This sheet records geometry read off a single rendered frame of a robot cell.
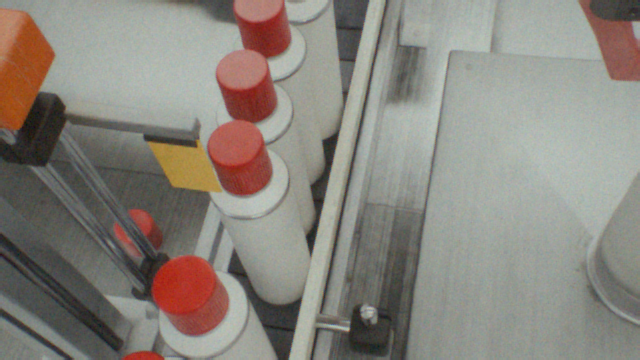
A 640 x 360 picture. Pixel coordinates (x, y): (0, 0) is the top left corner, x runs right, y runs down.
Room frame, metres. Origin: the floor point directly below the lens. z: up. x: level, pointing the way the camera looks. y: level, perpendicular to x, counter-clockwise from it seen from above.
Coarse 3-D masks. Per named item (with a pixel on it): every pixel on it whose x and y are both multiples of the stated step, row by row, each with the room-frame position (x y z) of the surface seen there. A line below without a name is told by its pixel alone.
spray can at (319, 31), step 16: (288, 0) 0.36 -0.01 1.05; (304, 0) 0.36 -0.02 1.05; (320, 0) 0.36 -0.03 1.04; (288, 16) 0.35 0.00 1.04; (304, 16) 0.35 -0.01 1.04; (320, 16) 0.35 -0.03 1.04; (304, 32) 0.35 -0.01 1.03; (320, 32) 0.35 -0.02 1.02; (320, 48) 0.35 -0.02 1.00; (336, 48) 0.37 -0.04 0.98; (320, 64) 0.35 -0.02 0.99; (336, 64) 0.36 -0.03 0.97; (320, 80) 0.35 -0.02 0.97; (336, 80) 0.36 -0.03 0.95; (320, 96) 0.35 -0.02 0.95; (336, 96) 0.36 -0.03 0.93; (320, 112) 0.35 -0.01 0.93; (336, 112) 0.36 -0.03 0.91; (320, 128) 0.35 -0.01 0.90; (336, 128) 0.36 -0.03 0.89
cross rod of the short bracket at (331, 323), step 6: (318, 318) 0.18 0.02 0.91; (324, 318) 0.18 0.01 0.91; (330, 318) 0.18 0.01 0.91; (336, 318) 0.18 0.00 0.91; (342, 318) 0.18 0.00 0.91; (348, 318) 0.18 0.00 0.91; (318, 324) 0.18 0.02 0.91; (324, 324) 0.17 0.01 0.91; (330, 324) 0.17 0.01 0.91; (336, 324) 0.17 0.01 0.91; (342, 324) 0.17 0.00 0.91; (348, 324) 0.17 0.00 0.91; (324, 330) 0.17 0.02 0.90; (330, 330) 0.17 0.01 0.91; (336, 330) 0.17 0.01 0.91; (342, 330) 0.17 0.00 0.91
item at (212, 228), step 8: (208, 216) 0.25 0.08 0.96; (216, 216) 0.25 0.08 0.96; (208, 224) 0.25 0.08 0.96; (216, 224) 0.25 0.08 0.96; (200, 232) 0.24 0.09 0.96; (208, 232) 0.24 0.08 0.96; (216, 232) 0.24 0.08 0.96; (200, 240) 0.24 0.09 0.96; (208, 240) 0.23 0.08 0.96; (216, 240) 0.24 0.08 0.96; (200, 248) 0.23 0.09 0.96; (208, 248) 0.23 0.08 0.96; (216, 248) 0.23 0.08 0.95; (200, 256) 0.22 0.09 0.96; (208, 256) 0.22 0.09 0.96; (168, 352) 0.16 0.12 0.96
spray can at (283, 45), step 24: (240, 0) 0.34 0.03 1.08; (264, 0) 0.33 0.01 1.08; (240, 24) 0.32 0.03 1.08; (264, 24) 0.31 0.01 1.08; (288, 24) 0.33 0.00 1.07; (240, 48) 0.33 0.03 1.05; (264, 48) 0.31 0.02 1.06; (288, 48) 0.32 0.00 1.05; (288, 72) 0.31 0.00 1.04; (312, 96) 0.32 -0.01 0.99; (312, 120) 0.32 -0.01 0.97; (312, 144) 0.31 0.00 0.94; (312, 168) 0.31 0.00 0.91
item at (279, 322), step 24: (336, 0) 0.51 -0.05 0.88; (360, 0) 0.51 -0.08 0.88; (336, 24) 0.48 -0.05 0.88; (360, 24) 0.48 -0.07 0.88; (360, 120) 0.37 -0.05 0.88; (336, 144) 0.35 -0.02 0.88; (312, 192) 0.30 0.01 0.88; (312, 240) 0.26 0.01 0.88; (240, 264) 0.25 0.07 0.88; (264, 312) 0.20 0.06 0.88; (288, 312) 0.20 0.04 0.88; (288, 336) 0.18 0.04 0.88
